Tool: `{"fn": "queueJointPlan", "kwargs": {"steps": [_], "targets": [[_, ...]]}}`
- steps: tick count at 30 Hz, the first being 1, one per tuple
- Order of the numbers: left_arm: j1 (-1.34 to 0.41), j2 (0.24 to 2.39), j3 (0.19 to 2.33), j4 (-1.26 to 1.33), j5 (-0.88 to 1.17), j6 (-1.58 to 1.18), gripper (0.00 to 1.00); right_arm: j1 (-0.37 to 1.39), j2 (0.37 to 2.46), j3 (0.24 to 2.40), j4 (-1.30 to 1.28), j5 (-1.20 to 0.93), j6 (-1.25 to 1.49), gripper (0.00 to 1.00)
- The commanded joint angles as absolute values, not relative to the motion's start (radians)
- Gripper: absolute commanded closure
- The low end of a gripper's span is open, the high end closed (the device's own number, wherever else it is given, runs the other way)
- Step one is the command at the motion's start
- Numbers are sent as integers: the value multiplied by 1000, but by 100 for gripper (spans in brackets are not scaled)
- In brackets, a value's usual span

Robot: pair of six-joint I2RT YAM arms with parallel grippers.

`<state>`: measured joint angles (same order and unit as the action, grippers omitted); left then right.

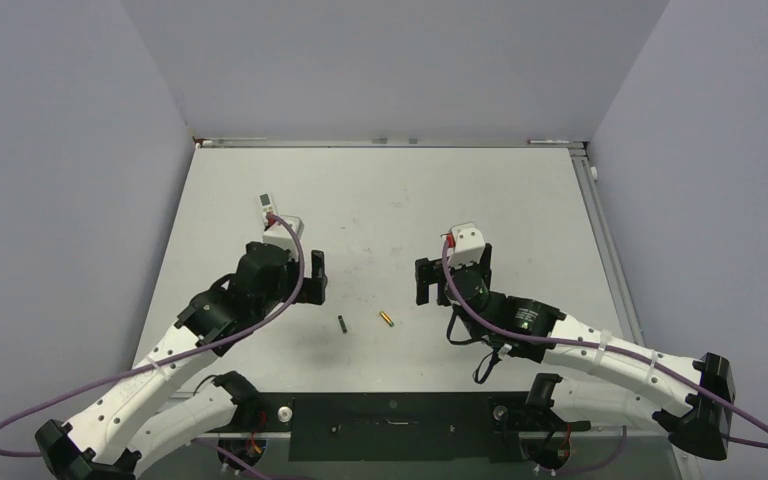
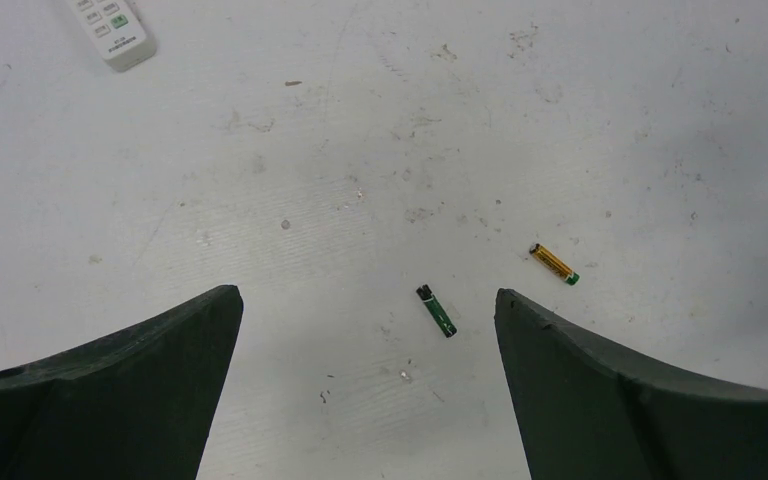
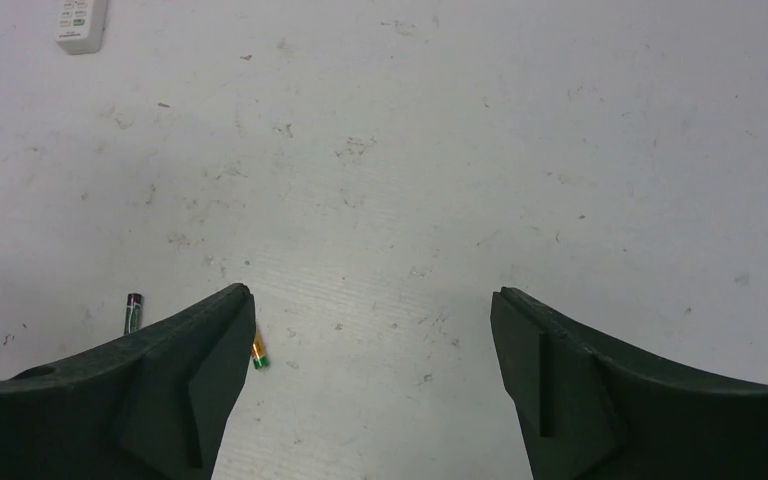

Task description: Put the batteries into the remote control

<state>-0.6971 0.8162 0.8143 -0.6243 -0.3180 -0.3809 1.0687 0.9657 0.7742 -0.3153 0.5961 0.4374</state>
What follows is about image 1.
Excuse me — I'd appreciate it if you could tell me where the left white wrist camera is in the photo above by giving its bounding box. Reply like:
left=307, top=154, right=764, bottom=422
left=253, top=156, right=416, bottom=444
left=262, top=216, right=304, bottom=258

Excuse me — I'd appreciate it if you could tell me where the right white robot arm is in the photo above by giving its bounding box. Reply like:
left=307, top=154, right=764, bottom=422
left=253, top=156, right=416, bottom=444
left=414, top=238, right=735, bottom=461

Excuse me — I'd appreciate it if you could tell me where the black AAA battery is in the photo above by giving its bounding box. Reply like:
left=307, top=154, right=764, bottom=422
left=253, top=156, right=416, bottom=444
left=337, top=315, right=348, bottom=334

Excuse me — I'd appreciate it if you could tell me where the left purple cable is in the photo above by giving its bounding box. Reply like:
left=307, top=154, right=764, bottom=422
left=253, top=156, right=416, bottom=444
left=0, top=213, right=306, bottom=458

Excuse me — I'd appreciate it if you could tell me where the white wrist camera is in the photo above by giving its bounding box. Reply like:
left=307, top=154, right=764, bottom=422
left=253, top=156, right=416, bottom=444
left=447, top=222, right=486, bottom=268
left=262, top=216, right=304, bottom=258

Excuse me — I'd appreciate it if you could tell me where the aluminium frame rail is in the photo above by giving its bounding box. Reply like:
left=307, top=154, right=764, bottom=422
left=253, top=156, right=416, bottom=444
left=568, top=142, right=645, bottom=345

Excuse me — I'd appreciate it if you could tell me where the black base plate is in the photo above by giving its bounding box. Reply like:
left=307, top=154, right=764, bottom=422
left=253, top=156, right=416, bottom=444
left=219, top=391, right=591, bottom=462

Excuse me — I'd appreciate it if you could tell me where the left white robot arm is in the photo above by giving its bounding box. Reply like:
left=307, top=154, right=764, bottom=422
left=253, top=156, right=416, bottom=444
left=34, top=242, right=328, bottom=479

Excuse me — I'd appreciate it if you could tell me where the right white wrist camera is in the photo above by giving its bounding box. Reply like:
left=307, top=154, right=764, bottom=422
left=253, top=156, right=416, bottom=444
left=447, top=222, right=486, bottom=268

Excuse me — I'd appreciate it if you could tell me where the gold AAA battery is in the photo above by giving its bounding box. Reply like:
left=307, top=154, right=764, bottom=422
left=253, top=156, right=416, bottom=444
left=379, top=311, right=395, bottom=328

